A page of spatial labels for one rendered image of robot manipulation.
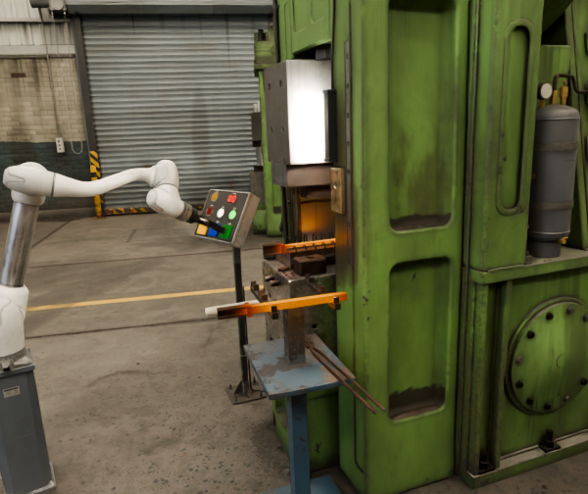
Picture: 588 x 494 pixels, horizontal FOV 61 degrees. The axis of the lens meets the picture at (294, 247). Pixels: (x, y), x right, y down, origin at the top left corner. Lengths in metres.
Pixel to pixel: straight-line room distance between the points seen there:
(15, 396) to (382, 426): 1.51
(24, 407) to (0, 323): 0.37
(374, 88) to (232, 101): 8.43
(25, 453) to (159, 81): 8.36
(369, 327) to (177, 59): 8.72
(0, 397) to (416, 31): 2.14
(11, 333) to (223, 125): 8.17
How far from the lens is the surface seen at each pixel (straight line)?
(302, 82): 2.03
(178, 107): 10.09
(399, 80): 1.89
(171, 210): 2.31
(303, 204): 2.38
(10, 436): 2.49
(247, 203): 2.53
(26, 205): 2.42
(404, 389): 2.17
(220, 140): 10.07
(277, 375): 1.72
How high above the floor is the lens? 1.50
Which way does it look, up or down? 13 degrees down
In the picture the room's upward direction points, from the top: 2 degrees counter-clockwise
